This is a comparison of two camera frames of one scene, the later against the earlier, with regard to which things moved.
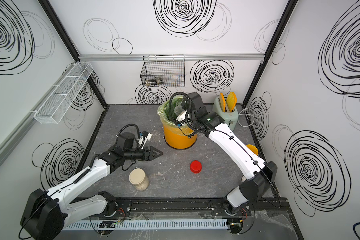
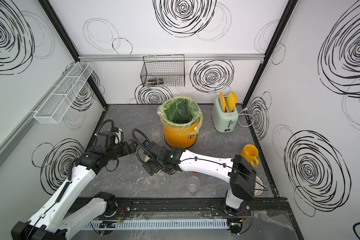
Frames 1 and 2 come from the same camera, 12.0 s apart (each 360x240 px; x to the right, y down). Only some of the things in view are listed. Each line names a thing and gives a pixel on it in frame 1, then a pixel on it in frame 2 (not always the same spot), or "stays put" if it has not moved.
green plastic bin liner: (166, 110) stays put
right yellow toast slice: (231, 101) stays put
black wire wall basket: (163, 70) stays put
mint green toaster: (230, 119) stays put
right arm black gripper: (184, 105) → (154, 168)
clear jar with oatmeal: (178, 110) → (193, 184)
